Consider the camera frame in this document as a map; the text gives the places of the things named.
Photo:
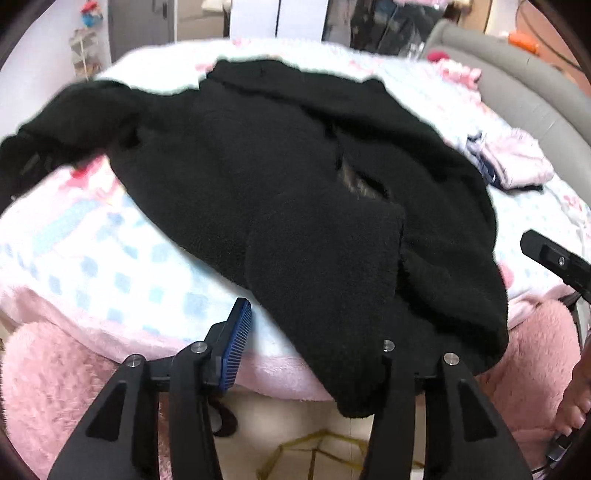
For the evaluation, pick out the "person's right hand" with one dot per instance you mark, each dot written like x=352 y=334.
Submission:
x=575 y=404

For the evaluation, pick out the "pink plush toy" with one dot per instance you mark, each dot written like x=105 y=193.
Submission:
x=454 y=71

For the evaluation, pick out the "colourful toy on shelf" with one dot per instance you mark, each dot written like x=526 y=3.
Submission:
x=91 y=14

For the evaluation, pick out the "folded pink garment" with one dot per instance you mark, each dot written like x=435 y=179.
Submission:
x=517 y=159

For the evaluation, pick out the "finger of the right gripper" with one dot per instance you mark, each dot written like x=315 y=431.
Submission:
x=573 y=270

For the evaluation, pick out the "grey door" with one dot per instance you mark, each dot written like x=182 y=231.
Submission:
x=137 y=23

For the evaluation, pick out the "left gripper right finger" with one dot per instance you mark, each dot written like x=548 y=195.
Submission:
x=466 y=437

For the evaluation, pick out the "white small shelf rack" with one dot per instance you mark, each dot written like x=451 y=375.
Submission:
x=85 y=53

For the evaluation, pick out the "black fleece jacket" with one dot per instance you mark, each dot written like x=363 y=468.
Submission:
x=348 y=219

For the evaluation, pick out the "white wardrobe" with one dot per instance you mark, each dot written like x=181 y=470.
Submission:
x=285 y=19

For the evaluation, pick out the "orange plush toy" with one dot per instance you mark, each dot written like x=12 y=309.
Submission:
x=523 y=41

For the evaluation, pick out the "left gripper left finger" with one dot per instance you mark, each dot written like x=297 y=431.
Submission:
x=117 y=437

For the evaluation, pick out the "grey padded headboard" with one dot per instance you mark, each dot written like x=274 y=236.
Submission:
x=529 y=94

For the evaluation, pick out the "blue checkered cartoon blanket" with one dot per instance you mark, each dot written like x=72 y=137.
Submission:
x=78 y=252

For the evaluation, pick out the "folded dark striped clothes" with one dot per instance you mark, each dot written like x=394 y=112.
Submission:
x=490 y=172

